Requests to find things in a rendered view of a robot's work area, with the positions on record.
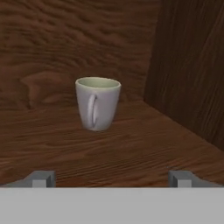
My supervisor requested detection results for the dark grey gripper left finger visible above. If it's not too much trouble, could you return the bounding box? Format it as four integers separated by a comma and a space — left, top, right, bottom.
1, 170, 56, 188

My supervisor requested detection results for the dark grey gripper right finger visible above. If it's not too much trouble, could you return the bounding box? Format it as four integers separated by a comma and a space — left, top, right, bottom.
168, 170, 223, 188

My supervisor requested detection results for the dark wooden cabinet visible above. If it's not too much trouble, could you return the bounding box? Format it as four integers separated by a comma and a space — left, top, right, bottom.
0, 0, 224, 188

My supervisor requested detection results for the white mug with handle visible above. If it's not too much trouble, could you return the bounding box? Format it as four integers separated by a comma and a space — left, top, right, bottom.
74, 76, 122, 132

